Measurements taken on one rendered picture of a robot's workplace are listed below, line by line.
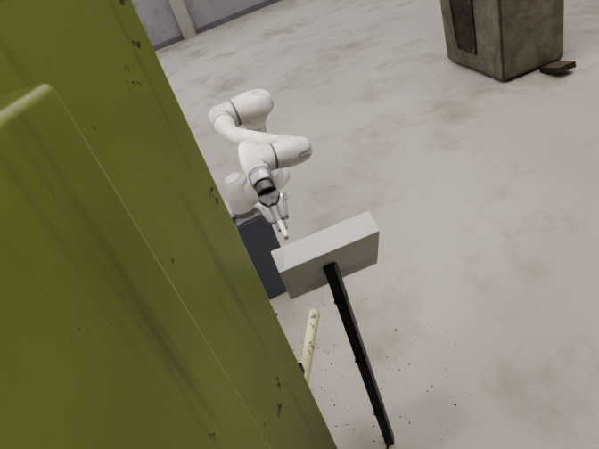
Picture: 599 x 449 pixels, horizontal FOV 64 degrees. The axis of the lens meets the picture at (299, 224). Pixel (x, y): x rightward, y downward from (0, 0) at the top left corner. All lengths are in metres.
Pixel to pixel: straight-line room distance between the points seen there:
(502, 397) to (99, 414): 2.05
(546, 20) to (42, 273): 5.07
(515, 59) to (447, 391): 3.54
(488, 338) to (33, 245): 2.36
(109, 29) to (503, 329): 2.29
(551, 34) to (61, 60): 4.92
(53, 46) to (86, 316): 0.42
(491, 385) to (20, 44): 2.26
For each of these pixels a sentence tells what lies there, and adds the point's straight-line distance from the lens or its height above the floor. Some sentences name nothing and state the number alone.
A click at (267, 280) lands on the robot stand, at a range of 3.12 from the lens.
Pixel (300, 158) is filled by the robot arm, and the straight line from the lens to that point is 1.90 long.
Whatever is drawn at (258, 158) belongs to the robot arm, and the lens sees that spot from 1.84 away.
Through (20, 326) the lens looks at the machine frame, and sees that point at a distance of 0.57.
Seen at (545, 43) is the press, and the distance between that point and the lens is 5.40.
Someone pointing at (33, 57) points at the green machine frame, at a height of 1.99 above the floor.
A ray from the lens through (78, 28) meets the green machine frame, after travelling 0.92.
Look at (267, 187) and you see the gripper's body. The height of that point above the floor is 1.24.
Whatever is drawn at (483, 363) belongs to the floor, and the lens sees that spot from 2.60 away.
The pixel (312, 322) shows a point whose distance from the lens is 2.04.
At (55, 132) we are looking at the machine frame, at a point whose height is 1.93.
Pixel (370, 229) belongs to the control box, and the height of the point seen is 1.17.
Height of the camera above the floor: 2.08
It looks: 33 degrees down
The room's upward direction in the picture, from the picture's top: 20 degrees counter-clockwise
